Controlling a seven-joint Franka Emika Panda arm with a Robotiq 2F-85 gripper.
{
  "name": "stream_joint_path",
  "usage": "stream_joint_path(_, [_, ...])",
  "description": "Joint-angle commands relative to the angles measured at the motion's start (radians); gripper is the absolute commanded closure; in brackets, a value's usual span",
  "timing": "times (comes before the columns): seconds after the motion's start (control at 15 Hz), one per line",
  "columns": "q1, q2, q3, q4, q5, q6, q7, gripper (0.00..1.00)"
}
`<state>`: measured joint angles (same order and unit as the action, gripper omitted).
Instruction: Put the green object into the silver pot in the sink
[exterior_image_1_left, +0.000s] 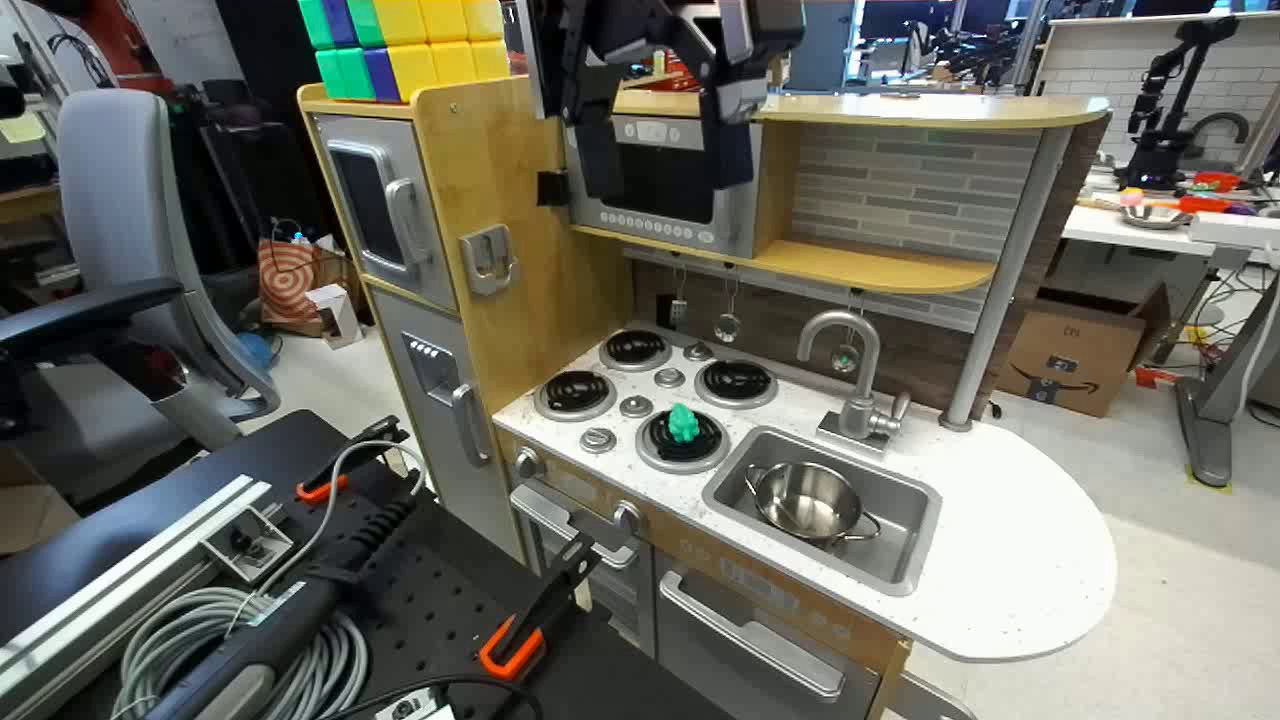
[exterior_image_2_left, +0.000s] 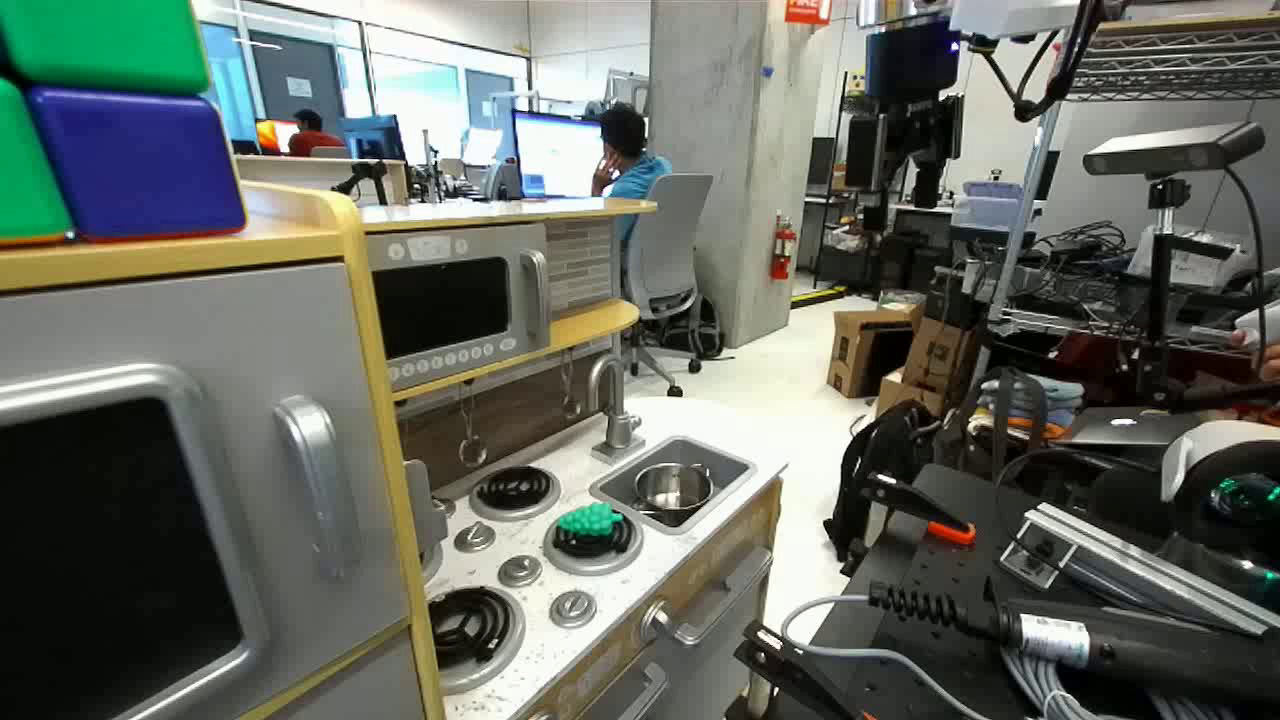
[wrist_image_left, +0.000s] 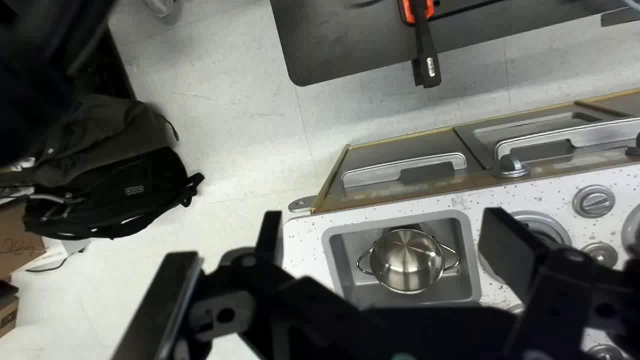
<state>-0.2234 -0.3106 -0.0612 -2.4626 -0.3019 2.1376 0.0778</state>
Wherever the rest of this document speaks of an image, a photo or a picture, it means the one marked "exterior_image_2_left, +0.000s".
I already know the aluminium extrusion rail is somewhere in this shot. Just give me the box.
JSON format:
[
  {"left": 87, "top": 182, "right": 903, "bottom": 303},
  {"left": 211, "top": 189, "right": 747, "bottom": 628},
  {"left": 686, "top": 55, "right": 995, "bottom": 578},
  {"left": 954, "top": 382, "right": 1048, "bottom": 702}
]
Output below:
[{"left": 995, "top": 501, "right": 1280, "bottom": 642}]

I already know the bright computer monitor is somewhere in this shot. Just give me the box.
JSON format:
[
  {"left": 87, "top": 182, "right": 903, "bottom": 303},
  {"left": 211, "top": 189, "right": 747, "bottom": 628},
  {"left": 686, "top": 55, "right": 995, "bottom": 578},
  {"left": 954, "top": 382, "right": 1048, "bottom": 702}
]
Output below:
[{"left": 508, "top": 107, "right": 609, "bottom": 206}]

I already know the clear plastic bracket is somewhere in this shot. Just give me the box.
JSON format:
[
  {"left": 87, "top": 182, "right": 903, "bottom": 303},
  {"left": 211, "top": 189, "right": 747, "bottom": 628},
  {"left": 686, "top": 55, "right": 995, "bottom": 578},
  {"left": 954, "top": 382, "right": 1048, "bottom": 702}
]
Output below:
[{"left": 995, "top": 516, "right": 1079, "bottom": 592}]

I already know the silver metal pole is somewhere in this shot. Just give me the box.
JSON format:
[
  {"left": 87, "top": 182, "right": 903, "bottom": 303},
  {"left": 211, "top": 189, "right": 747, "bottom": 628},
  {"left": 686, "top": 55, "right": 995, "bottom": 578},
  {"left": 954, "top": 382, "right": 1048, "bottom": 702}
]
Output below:
[{"left": 988, "top": 97, "right": 1071, "bottom": 332}]

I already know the toy kitchen unit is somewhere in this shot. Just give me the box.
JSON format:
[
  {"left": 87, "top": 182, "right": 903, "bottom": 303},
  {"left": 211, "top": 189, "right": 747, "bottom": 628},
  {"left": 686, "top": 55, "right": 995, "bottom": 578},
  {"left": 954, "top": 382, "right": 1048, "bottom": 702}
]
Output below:
[{"left": 0, "top": 176, "right": 793, "bottom": 720}]

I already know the small black tripod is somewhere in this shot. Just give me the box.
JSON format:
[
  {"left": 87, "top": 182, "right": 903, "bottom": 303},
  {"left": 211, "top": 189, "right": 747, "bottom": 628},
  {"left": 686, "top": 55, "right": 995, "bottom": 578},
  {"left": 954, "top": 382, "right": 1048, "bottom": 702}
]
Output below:
[{"left": 328, "top": 158, "right": 393, "bottom": 208}]

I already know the thick black cable connector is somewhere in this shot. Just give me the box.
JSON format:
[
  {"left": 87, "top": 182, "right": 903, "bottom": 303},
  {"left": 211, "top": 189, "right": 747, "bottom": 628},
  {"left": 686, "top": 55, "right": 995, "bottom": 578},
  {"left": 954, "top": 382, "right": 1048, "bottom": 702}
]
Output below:
[{"left": 864, "top": 578, "right": 1280, "bottom": 711}]

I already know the grey toy sink basin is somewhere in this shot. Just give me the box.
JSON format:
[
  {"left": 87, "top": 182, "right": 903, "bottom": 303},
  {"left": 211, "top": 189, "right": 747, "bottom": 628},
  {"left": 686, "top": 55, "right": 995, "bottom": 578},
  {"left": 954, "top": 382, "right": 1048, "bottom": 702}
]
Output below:
[{"left": 590, "top": 438, "right": 757, "bottom": 535}]

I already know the black toy stove burner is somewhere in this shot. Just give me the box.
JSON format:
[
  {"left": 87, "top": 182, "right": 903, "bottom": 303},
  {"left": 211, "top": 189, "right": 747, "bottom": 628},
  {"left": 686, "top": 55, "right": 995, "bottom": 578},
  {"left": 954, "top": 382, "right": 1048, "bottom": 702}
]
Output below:
[
  {"left": 540, "top": 501, "right": 647, "bottom": 582},
  {"left": 470, "top": 461, "right": 566, "bottom": 525},
  {"left": 428, "top": 582, "right": 534, "bottom": 698}
]

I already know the person in blue shirt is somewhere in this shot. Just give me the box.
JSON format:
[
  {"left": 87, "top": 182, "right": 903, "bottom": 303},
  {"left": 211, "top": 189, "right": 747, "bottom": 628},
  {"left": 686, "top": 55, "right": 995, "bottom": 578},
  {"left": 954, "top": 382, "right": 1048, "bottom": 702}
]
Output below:
[{"left": 590, "top": 101, "right": 676, "bottom": 257}]

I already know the grey toy microwave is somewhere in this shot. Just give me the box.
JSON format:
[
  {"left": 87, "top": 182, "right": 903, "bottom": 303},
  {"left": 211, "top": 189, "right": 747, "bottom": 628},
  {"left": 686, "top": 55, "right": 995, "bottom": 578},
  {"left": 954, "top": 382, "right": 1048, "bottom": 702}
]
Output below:
[{"left": 366, "top": 222, "right": 557, "bottom": 391}]

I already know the open brown cardboard box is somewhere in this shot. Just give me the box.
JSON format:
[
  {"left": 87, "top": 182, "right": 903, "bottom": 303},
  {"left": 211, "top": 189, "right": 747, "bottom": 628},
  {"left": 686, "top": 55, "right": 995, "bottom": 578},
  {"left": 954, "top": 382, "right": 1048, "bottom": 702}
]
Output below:
[{"left": 825, "top": 308, "right": 922, "bottom": 399}]

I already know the silver oven door handle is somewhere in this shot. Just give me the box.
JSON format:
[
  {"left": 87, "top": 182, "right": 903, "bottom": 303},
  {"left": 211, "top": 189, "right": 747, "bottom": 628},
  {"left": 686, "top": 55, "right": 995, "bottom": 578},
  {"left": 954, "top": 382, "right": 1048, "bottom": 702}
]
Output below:
[{"left": 575, "top": 595, "right": 676, "bottom": 720}]

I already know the grey toy wall phone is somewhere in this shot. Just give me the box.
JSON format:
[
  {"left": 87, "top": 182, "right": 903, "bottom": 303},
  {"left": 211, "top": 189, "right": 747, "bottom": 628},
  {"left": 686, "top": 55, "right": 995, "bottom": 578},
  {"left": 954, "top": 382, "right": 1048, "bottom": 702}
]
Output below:
[{"left": 401, "top": 457, "right": 453, "bottom": 563}]

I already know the grey toy fridge door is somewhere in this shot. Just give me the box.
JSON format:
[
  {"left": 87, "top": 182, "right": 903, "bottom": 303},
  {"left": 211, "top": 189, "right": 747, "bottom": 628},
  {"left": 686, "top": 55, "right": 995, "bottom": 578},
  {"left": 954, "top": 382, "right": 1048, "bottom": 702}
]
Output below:
[{"left": 244, "top": 619, "right": 434, "bottom": 720}]

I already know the black breadboard table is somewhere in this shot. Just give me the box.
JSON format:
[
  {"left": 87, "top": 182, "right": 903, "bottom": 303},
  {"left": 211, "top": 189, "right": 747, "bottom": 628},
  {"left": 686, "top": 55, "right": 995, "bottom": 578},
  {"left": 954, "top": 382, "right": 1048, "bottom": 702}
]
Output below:
[{"left": 763, "top": 457, "right": 1280, "bottom": 720}]

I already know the green toy grape bunch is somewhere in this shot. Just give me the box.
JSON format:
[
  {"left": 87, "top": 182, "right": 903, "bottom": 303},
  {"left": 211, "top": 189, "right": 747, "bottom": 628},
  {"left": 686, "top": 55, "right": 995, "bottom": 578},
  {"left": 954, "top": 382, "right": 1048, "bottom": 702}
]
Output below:
[{"left": 554, "top": 501, "right": 637, "bottom": 559}]

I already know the grey closed laptop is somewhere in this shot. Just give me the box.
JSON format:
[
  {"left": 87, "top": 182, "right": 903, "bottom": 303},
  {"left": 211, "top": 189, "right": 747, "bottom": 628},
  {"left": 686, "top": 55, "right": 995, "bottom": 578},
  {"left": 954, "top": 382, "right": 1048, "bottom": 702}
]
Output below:
[{"left": 1062, "top": 405, "right": 1218, "bottom": 457}]

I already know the small blue computer monitor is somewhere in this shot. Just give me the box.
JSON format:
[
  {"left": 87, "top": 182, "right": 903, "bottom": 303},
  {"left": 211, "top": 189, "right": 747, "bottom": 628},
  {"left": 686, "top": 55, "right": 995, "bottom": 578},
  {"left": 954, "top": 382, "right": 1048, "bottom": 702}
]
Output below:
[{"left": 335, "top": 112, "right": 409, "bottom": 165}]

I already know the grey cabinet door with window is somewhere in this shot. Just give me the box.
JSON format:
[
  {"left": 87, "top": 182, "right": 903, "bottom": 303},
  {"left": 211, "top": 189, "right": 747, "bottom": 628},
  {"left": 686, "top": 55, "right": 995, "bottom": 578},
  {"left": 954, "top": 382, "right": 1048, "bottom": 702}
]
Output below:
[{"left": 0, "top": 257, "right": 412, "bottom": 720}]

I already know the leaning brown cardboard box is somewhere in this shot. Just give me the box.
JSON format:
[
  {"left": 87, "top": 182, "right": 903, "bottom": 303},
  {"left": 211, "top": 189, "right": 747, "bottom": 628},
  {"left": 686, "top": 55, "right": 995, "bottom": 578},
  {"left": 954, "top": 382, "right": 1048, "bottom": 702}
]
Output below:
[{"left": 899, "top": 311, "right": 983, "bottom": 398}]

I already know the black monitor on mount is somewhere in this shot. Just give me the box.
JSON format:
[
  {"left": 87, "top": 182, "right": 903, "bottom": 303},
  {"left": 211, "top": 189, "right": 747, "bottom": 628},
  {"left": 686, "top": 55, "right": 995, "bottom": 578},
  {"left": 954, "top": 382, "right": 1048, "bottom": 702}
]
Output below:
[{"left": 859, "top": 11, "right": 968, "bottom": 112}]

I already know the silver toy faucet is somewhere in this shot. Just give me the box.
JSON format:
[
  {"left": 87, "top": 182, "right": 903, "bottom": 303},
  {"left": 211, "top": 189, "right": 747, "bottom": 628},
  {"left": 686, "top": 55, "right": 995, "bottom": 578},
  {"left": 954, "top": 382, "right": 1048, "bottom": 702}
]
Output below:
[{"left": 590, "top": 353, "right": 647, "bottom": 465}]

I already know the grey cable coil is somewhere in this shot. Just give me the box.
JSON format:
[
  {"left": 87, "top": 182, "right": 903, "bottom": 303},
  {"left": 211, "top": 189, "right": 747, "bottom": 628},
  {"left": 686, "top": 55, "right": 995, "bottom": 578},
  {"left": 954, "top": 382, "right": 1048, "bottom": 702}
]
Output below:
[{"left": 776, "top": 592, "right": 1206, "bottom": 720}]

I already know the green foam block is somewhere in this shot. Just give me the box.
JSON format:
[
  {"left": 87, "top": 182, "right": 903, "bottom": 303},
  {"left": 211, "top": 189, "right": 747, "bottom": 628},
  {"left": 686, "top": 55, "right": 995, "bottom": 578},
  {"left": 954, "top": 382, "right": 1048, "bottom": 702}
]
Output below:
[
  {"left": 0, "top": 0, "right": 211, "bottom": 97},
  {"left": 0, "top": 75, "right": 77, "bottom": 253}
]

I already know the black clamp orange handle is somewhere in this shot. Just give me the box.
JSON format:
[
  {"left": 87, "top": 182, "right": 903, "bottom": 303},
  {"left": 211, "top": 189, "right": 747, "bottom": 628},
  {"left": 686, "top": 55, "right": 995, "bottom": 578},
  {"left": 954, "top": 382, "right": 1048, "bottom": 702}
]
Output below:
[
  {"left": 855, "top": 470, "right": 982, "bottom": 551},
  {"left": 734, "top": 616, "right": 864, "bottom": 720}
]

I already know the red fire extinguisher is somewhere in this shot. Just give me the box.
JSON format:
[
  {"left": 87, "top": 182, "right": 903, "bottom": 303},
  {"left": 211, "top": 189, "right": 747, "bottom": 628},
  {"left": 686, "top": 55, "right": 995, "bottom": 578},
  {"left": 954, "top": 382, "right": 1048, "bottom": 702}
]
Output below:
[{"left": 767, "top": 213, "right": 801, "bottom": 286}]

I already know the silver cabinet door handle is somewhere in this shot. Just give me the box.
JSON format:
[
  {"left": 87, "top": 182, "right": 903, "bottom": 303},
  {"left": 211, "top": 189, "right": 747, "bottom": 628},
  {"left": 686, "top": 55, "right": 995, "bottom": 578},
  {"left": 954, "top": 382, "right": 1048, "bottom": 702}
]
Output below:
[{"left": 663, "top": 532, "right": 779, "bottom": 644}]

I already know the person in red shirt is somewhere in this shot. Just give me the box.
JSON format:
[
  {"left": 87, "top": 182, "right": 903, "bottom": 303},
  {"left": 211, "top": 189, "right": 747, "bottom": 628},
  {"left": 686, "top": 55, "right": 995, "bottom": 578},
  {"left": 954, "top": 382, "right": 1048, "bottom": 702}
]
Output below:
[{"left": 283, "top": 107, "right": 349, "bottom": 160}]

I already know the grey stereo camera bar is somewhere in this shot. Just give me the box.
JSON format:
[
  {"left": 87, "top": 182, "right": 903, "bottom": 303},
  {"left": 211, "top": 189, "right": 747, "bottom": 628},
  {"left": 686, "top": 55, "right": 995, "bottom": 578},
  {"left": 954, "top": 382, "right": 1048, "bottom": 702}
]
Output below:
[{"left": 1079, "top": 115, "right": 1270, "bottom": 182}]

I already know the blue foam block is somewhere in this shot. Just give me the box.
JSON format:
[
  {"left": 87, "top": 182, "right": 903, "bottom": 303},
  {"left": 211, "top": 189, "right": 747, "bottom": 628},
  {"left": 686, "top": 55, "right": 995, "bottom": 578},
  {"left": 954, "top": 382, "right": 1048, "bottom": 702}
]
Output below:
[{"left": 28, "top": 85, "right": 254, "bottom": 245}]

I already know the blue plastic bin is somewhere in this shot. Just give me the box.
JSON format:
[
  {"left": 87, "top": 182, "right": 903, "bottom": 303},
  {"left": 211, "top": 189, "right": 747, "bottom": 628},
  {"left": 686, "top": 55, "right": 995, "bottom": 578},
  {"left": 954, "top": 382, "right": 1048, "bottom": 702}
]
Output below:
[{"left": 955, "top": 176, "right": 1034, "bottom": 240}]

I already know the black camera stand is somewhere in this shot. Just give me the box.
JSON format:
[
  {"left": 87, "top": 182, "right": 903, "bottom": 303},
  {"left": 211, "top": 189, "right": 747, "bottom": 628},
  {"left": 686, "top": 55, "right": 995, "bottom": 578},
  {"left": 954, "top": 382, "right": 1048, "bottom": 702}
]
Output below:
[{"left": 1135, "top": 173, "right": 1197, "bottom": 405}]

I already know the silver pot with handles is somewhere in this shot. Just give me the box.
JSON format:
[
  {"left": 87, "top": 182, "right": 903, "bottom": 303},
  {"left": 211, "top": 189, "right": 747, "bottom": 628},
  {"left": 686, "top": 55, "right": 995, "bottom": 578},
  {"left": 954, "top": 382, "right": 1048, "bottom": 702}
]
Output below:
[{"left": 627, "top": 457, "right": 718, "bottom": 519}]

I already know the wooden desk partition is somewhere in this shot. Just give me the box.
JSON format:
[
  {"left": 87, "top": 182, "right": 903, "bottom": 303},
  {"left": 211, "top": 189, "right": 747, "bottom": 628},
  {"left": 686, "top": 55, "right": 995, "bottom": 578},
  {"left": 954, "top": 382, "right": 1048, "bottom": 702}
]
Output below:
[{"left": 234, "top": 149, "right": 417, "bottom": 208}]

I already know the grey mesh office chair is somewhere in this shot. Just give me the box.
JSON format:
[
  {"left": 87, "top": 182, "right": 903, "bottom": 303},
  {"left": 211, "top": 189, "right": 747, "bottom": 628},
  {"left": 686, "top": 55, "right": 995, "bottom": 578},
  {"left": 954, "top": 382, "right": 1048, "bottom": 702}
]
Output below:
[{"left": 621, "top": 173, "right": 734, "bottom": 399}]

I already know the silver stove knob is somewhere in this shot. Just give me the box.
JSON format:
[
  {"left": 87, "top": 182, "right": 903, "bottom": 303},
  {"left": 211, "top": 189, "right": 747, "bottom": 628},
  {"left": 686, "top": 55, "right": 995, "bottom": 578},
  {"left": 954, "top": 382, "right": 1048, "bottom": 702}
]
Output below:
[
  {"left": 491, "top": 551, "right": 549, "bottom": 592},
  {"left": 450, "top": 519, "right": 500, "bottom": 557},
  {"left": 544, "top": 588, "right": 599, "bottom": 634}
]

